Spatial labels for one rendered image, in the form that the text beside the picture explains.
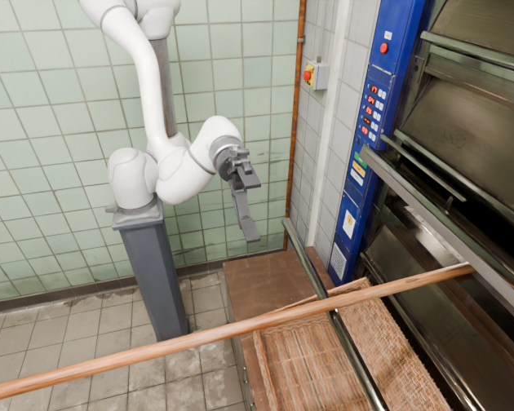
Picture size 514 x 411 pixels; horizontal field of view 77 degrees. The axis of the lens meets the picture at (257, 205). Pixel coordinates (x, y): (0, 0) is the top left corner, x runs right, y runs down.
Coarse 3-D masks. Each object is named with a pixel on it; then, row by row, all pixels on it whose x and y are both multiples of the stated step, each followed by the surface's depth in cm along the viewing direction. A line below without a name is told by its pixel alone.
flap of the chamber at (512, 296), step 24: (408, 168) 92; (432, 168) 95; (408, 192) 80; (432, 192) 82; (432, 216) 73; (456, 216) 74; (480, 216) 76; (456, 240) 67; (504, 240) 70; (480, 264) 62; (504, 288) 58
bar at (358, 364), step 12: (288, 228) 106; (300, 252) 98; (312, 264) 94; (312, 276) 90; (324, 288) 87; (336, 312) 81; (336, 324) 79; (348, 336) 76; (348, 348) 74; (360, 360) 71; (360, 372) 70; (372, 384) 68; (372, 396) 66; (372, 408) 65; (384, 408) 64
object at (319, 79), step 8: (312, 64) 139; (320, 64) 138; (328, 64) 138; (320, 72) 138; (328, 72) 139; (312, 80) 140; (320, 80) 140; (328, 80) 141; (312, 88) 142; (320, 88) 143
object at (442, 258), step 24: (408, 216) 110; (408, 240) 106; (432, 240) 101; (432, 264) 96; (456, 264) 93; (456, 288) 89; (480, 288) 86; (480, 312) 82; (504, 312) 80; (504, 336) 76
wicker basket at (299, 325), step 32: (352, 288) 134; (320, 320) 142; (352, 320) 136; (384, 320) 119; (256, 352) 134; (288, 352) 133; (320, 352) 133; (384, 352) 118; (288, 384) 124; (320, 384) 124; (384, 384) 117; (416, 384) 104
